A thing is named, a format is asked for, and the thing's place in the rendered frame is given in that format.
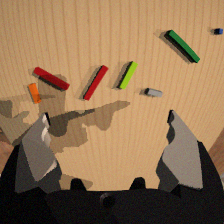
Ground grey rod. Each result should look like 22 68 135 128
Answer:
146 88 163 97

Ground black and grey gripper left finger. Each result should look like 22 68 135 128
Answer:
0 112 62 224

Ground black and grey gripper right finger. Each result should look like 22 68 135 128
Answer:
156 110 224 224

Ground orange rod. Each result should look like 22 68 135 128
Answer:
28 83 41 103

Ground red rod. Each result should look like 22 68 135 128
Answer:
34 67 70 90
84 65 108 101

